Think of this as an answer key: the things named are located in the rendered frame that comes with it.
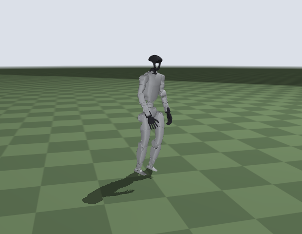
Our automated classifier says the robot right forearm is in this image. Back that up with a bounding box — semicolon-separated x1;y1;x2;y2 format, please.
138;93;150;117

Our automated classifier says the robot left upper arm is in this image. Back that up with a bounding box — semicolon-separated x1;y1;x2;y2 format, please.
159;74;166;97

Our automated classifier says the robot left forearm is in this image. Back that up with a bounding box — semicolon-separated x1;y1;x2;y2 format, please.
161;95;169;112

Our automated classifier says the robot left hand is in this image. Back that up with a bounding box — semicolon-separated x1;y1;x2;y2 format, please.
165;107;172;125

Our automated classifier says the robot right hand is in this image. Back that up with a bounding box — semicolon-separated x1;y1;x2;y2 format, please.
145;111;159;129

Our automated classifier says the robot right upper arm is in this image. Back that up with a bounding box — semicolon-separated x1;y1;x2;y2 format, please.
137;74;149;97

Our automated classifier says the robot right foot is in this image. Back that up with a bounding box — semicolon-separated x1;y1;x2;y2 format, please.
134;168;146;175

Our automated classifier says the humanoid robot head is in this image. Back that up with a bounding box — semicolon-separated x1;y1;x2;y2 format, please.
149;55;162;75

